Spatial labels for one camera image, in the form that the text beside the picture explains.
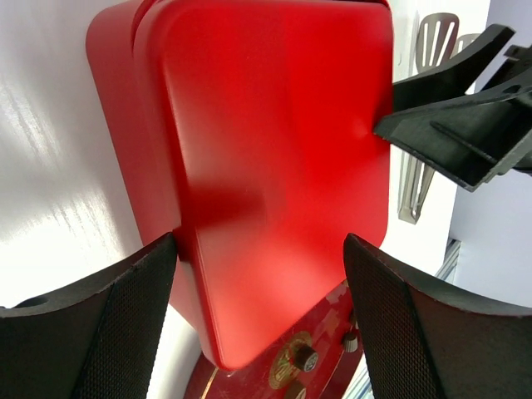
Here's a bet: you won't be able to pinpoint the round red lacquer plate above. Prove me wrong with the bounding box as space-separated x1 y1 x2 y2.
184 281 363 399

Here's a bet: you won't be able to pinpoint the dark round centre chocolate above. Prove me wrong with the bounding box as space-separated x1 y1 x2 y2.
293 345 318 372

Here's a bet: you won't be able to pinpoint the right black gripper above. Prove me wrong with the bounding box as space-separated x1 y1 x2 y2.
375 24 531 191

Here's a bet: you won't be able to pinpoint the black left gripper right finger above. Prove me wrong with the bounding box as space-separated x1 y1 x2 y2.
343 234 531 398

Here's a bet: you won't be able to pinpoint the steel tongs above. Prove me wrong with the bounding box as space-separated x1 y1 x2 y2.
397 12 483 225

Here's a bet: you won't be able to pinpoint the red square chocolate box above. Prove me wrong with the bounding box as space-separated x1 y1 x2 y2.
86 0 200 333

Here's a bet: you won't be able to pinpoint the red square box lid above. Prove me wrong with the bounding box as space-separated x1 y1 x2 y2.
134 1 393 370

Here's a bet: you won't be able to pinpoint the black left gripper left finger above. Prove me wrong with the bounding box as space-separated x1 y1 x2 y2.
1 234 178 398

